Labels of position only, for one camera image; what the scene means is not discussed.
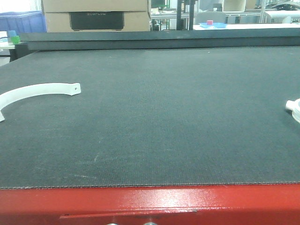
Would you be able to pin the dark raised table ledge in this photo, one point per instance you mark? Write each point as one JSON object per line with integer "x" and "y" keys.
{"x": 68, "y": 41}

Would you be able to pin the large blue bin background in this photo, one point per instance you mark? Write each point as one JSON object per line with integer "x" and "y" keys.
{"x": 23, "y": 22}

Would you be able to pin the black monitor stand post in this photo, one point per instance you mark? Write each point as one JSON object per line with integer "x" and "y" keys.
{"x": 190, "y": 15}

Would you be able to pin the white curved PVC piece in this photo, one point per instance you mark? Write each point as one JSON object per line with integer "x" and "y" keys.
{"x": 294, "y": 107}
{"x": 21, "y": 93}

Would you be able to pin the cardboard box with black label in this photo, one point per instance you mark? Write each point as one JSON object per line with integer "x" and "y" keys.
{"x": 96, "y": 15}

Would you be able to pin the shallow blue tray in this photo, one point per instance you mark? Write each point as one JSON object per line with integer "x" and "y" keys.
{"x": 215, "y": 25}

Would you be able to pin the red metal table edge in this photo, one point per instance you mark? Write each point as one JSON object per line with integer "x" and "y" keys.
{"x": 182, "y": 205}

